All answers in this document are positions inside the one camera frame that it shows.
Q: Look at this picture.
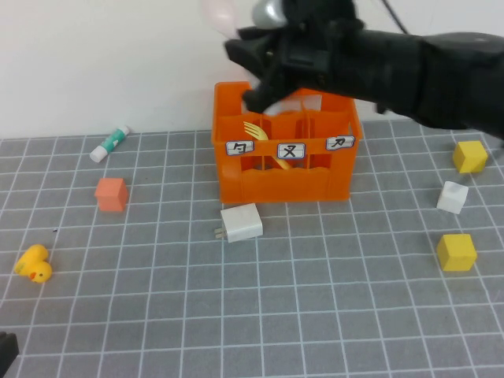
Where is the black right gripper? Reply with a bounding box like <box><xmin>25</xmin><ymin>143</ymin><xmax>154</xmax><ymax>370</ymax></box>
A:
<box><xmin>224</xmin><ymin>0</ymin><xmax>422</xmax><ymax>116</ymax></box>

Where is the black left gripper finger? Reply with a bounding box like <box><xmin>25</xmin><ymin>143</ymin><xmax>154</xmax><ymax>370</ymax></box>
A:
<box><xmin>0</xmin><ymin>332</ymin><xmax>20</xmax><ymax>368</ymax></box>

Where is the white power adapter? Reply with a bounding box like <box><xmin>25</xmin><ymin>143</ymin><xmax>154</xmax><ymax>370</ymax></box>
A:
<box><xmin>214</xmin><ymin>202</ymin><xmax>264</xmax><ymax>243</ymax></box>

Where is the orange plastic cutlery holder crate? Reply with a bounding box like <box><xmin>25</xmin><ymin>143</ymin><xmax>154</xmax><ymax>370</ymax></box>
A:
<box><xmin>211</xmin><ymin>80</ymin><xmax>363</xmax><ymax>205</ymax></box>

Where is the yellow plastic fork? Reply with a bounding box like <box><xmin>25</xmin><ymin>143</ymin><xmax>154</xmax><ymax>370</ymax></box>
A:
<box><xmin>243</xmin><ymin>120</ymin><xmax>295</xmax><ymax>170</ymax></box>

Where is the paper label with spoon character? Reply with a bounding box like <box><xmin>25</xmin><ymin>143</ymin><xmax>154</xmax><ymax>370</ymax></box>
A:
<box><xmin>225</xmin><ymin>140</ymin><xmax>255</xmax><ymax>158</ymax></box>

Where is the grey grid tablecloth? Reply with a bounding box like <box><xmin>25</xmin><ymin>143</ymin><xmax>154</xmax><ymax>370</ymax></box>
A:
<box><xmin>0</xmin><ymin>113</ymin><xmax>504</xmax><ymax>378</ymax></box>

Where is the yellow cube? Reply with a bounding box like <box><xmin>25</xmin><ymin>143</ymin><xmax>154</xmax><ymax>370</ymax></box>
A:
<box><xmin>452</xmin><ymin>140</ymin><xmax>489</xmax><ymax>174</ymax></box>
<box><xmin>435</xmin><ymin>233</ymin><xmax>478</xmax><ymax>272</ymax></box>

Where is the white cube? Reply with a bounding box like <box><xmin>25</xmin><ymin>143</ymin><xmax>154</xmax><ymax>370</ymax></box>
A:
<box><xmin>435</xmin><ymin>180</ymin><xmax>469</xmax><ymax>216</ymax></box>

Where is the salmon pink cube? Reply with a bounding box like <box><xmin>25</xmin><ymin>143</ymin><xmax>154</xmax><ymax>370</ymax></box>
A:
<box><xmin>94</xmin><ymin>177</ymin><xmax>129</xmax><ymax>213</ymax></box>

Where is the pink plastic spoon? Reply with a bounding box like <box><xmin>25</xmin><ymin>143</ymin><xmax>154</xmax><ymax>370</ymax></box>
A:
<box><xmin>201</xmin><ymin>0</ymin><xmax>238</xmax><ymax>39</ymax></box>

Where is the green and white glue stick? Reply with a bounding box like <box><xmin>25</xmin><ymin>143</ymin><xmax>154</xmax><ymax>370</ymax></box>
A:
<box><xmin>89</xmin><ymin>124</ymin><xmax>131</xmax><ymax>163</ymax></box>

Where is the paper label with fork character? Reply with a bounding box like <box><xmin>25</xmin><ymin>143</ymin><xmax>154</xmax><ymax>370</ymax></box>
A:
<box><xmin>276</xmin><ymin>142</ymin><xmax>307</xmax><ymax>160</ymax></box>

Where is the paper label with knife character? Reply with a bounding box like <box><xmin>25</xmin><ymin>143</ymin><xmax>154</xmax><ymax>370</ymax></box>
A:
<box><xmin>325</xmin><ymin>135</ymin><xmax>356</xmax><ymax>151</ymax></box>

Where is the yellow rubber duck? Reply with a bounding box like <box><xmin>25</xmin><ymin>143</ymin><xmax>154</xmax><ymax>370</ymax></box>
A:
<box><xmin>14</xmin><ymin>243</ymin><xmax>53</xmax><ymax>284</ymax></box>

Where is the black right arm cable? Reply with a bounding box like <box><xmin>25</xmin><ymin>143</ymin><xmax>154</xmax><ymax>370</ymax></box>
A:
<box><xmin>380</xmin><ymin>0</ymin><xmax>409</xmax><ymax>35</ymax></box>

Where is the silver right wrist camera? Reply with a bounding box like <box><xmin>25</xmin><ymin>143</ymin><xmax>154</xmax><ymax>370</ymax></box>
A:
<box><xmin>251</xmin><ymin>0</ymin><xmax>287</xmax><ymax>29</ymax></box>

